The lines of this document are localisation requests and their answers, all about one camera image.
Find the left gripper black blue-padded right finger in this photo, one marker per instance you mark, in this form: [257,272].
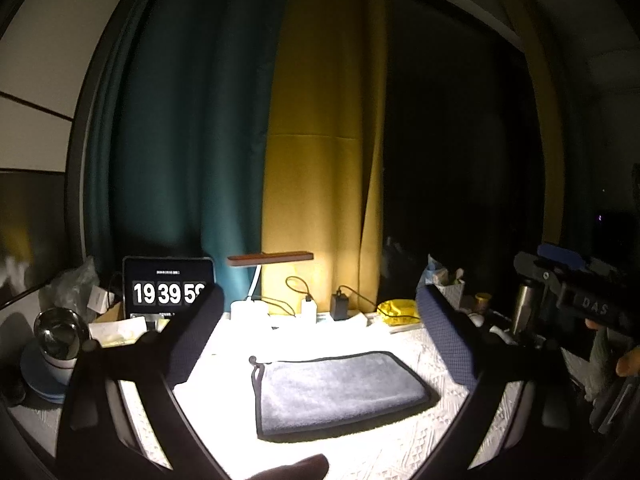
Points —
[484,364]

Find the grey purple microfibre towel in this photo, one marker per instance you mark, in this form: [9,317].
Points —
[299,401]

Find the white charger plug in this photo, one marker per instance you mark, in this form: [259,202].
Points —
[308,311]

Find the person's right hand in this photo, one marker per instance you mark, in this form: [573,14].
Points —
[627,364]

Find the steel thermos bottle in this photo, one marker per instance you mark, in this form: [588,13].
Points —
[523,308]

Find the tablet showing flip clock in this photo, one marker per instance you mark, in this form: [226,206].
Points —
[161,287]

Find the black cable white charger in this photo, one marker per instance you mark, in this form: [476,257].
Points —
[298,285]

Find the metal bowl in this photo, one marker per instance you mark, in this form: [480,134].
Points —
[60,333]

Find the small white box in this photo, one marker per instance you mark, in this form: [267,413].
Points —
[100,300]

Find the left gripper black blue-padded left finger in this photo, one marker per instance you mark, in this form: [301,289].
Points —
[96,437]

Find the black charger plug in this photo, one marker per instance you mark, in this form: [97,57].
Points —
[339,306]

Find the white desk lamp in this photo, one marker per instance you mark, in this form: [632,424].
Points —
[257,312]

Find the face towel soft pack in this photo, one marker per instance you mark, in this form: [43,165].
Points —
[122,333]

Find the yellow plastic bag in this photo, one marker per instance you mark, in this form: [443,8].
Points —
[398,312]

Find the white power strip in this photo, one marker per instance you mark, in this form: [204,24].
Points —
[353,319]

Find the yellow curtain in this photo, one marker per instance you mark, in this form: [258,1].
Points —
[324,152]

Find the person's left hand thumb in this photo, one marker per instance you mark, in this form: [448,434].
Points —
[311,468]

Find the white perforated basket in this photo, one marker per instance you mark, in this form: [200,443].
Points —
[449,283]

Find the teal curtain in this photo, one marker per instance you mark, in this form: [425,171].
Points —
[176,143]

